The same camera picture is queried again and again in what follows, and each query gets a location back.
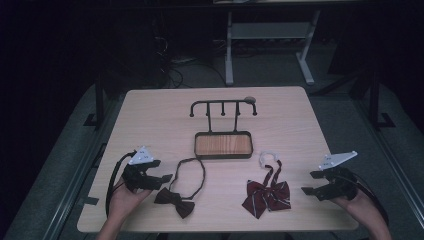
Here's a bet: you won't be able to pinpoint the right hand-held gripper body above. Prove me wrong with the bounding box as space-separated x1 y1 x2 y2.
318 150 360 202

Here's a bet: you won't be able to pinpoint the white metal desk frame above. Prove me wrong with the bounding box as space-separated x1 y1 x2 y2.
213 0 322 87

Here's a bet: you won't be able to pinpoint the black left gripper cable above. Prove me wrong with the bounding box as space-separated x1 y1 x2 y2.
105 150 138 218

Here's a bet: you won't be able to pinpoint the dark brown bow tie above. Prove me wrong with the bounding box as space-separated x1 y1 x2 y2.
153 157 207 220

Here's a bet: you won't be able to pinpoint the metal frame rail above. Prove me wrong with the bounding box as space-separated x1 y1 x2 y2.
354 99 424 229
41 99 116 240

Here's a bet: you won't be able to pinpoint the person's right hand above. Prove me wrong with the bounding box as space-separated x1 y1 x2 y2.
329 188 379 223

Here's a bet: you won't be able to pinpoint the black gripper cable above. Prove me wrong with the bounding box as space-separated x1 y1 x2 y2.
105 150 138 218
344 173 390 226

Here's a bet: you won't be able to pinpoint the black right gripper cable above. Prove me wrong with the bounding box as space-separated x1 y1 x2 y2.
344 173 390 226

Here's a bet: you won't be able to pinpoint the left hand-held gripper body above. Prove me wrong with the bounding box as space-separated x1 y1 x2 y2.
121 145 163 193

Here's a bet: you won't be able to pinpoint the black hook rack wooden tray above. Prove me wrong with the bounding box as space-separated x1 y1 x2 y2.
189 98 258 160

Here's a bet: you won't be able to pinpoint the black floor cables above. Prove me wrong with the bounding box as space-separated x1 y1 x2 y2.
154 33 228 90

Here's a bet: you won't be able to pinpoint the person's left hand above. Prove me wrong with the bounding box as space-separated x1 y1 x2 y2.
108 179 153 222

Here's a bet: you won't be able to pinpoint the black metal stand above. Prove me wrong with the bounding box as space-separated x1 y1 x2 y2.
83 71 113 130
349 64 397 130

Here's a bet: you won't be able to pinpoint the black table edge bracket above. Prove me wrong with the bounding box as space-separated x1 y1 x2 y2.
78 196 100 207

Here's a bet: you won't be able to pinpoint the dark red striped bow tie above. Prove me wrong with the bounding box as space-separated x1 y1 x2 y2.
241 150 292 220

